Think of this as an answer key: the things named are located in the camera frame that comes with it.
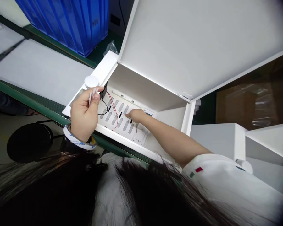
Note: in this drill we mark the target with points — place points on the person's left hand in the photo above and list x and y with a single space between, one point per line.
83 113

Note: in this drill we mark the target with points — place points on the white round jar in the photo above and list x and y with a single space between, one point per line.
92 81

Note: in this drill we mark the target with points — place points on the blue plastic crate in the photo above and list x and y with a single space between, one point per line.
68 23

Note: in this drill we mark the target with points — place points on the closed white metal cabinet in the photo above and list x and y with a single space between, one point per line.
226 139

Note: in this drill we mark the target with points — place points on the white tape roll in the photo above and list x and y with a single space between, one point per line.
83 144

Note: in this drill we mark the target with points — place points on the green conveyor table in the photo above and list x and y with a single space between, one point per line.
26 94

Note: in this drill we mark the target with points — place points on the large white foam sheet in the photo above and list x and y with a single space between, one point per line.
37 68

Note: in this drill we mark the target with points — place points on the white paper strips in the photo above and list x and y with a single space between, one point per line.
93 93

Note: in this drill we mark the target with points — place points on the white rectangular plate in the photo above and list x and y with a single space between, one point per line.
139 137

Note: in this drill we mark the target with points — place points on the black round stool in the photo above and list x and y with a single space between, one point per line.
29 142

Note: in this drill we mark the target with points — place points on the white cylinder knob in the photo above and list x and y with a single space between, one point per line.
244 166

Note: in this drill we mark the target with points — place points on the plastic-wrapped brown cartons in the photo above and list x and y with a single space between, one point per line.
250 103

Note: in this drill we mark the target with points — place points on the person's right hand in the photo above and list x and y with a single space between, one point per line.
138 115

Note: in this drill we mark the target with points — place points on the clear plastic bag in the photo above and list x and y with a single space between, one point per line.
112 48

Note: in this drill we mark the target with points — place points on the person's body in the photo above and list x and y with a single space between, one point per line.
226 190

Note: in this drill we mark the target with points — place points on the open white metal cabinet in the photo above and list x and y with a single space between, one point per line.
179 47

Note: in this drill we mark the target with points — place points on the black battery holder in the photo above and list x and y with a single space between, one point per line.
104 91

